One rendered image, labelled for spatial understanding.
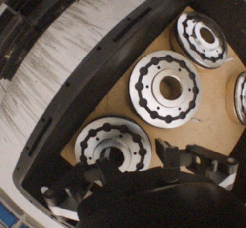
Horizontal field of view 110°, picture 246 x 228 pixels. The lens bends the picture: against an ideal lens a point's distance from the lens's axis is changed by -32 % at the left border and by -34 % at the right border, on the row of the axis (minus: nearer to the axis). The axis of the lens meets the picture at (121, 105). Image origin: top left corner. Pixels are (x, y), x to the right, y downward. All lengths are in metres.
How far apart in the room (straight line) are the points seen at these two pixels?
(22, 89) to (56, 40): 0.18
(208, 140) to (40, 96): 0.41
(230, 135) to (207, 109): 0.09
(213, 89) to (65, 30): 0.40
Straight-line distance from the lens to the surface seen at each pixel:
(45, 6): 1.10
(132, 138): 0.16
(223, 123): 0.26
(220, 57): 0.23
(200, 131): 0.23
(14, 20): 1.05
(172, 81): 0.18
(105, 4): 0.44
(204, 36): 0.25
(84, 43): 0.37
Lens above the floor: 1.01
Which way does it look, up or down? 88 degrees down
